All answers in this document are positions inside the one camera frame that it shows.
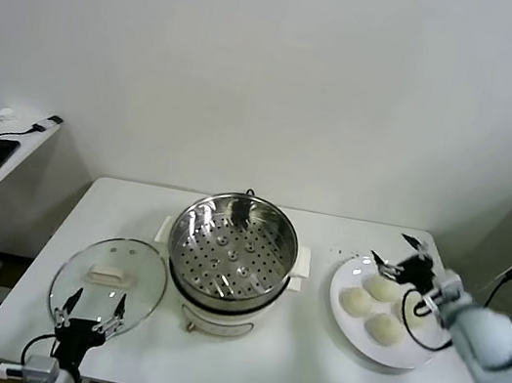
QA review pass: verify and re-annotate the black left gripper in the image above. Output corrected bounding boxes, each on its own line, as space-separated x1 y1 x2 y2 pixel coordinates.
43 282 130 382

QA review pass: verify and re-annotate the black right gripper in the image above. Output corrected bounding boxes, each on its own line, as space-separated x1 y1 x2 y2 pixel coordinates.
364 228 445 296

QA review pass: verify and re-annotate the glass lid cream handle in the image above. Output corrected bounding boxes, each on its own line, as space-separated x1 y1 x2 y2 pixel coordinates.
44 226 176 342

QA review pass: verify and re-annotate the white steamed baozi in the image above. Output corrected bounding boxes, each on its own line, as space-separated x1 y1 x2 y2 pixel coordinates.
362 310 408 350
390 295 431 331
363 272 402 306
336 285 376 320

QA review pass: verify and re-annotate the perforated steel steamer basket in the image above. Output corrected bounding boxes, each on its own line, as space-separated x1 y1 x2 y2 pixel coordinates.
160 181 307 311

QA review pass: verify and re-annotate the white round plate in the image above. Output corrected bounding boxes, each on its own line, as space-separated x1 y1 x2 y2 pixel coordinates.
317 249 459 377

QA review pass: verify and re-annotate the cream electric cooker pot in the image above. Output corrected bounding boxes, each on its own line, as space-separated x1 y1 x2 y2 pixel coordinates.
140 213 317 354

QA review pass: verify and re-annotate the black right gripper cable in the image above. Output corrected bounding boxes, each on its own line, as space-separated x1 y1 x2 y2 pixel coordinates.
393 284 463 356

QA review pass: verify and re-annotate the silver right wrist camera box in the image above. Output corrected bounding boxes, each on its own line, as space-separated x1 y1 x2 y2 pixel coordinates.
418 267 471 330

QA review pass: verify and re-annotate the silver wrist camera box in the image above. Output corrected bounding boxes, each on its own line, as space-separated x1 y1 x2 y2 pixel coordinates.
418 267 471 330
21 352 62 383

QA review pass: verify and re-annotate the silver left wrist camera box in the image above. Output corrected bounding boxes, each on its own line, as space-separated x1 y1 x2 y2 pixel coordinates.
21 352 62 383

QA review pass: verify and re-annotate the black charger cable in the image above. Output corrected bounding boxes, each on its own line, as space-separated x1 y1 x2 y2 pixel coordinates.
0 105 64 155

